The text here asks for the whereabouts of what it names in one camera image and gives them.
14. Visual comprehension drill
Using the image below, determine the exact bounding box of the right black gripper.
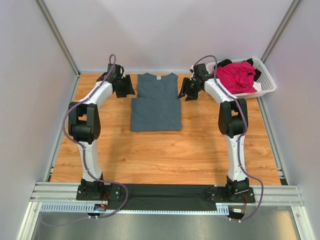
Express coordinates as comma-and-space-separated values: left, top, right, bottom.
178, 77, 202, 102

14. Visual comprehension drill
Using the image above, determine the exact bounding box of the grey blue t shirt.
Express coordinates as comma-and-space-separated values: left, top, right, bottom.
130, 73, 182, 132

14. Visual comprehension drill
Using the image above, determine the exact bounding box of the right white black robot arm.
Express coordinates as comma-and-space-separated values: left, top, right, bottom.
178, 63, 250, 202

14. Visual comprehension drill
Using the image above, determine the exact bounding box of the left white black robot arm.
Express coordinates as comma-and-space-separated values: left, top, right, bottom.
67, 63, 135, 201

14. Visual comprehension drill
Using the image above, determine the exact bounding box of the magenta t shirt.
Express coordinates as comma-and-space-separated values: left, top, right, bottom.
215, 65, 256, 95

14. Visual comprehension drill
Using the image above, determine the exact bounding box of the white garment in basket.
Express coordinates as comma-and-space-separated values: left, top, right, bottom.
252, 81, 262, 92

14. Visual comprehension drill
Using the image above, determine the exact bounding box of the black garment in basket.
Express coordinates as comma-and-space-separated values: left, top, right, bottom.
217, 58, 262, 82

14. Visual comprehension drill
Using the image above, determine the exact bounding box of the white plastic laundry basket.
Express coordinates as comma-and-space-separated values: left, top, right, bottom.
190, 58, 276, 104

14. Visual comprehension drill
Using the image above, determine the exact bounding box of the rear aluminium table rail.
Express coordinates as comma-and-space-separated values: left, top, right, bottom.
80, 69, 191, 75

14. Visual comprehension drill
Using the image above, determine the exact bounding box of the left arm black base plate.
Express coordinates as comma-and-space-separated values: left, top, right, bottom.
75, 184, 126, 202

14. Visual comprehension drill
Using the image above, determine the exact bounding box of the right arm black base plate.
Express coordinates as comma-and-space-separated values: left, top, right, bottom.
204, 185, 256, 204

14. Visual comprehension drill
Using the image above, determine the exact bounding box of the left aluminium frame post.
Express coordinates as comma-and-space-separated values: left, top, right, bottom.
35, 0, 81, 77

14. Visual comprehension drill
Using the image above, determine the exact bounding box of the aluminium frame post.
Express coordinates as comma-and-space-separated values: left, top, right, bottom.
35, 0, 81, 77
260, 0, 303, 63

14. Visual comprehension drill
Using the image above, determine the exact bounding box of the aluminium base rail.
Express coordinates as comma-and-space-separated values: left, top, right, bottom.
30, 182, 304, 206

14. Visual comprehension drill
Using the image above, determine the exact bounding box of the grey slotted cable duct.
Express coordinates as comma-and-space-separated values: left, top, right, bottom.
39, 202, 230, 215

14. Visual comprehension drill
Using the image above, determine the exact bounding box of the right aluminium frame post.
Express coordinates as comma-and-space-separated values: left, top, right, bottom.
260, 0, 303, 63

